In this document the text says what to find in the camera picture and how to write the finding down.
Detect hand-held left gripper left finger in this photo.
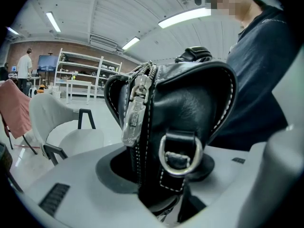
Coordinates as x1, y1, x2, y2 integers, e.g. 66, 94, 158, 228
23, 142, 168, 228

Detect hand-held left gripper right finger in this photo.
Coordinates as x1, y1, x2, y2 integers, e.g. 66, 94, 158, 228
178, 49, 304, 228

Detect white chair with black legs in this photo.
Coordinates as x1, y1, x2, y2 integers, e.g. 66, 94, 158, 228
28, 93, 105, 166

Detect black leather bag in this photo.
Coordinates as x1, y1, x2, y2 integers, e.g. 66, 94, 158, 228
104, 46, 238, 223

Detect dark-legged chair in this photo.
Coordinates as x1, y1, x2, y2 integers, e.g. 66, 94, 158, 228
1, 116, 38, 155

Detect person's dark blue shirt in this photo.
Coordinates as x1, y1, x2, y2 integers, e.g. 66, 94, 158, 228
209, 5, 295, 152

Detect small white table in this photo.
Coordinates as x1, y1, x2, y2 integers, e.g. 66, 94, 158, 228
66, 79, 93, 105

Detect pink cloth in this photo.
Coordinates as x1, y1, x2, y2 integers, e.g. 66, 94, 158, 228
0, 79, 33, 140

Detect white shelf unit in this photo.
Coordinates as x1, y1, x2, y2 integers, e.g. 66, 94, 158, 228
54, 47, 123, 100

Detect large display screen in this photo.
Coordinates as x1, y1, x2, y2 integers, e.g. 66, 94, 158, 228
37, 55, 59, 72

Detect ceiling air conditioner unit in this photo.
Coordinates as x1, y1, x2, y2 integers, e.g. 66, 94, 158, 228
89, 34, 119, 52

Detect person's head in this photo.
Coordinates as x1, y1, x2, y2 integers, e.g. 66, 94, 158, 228
205, 0, 264, 29

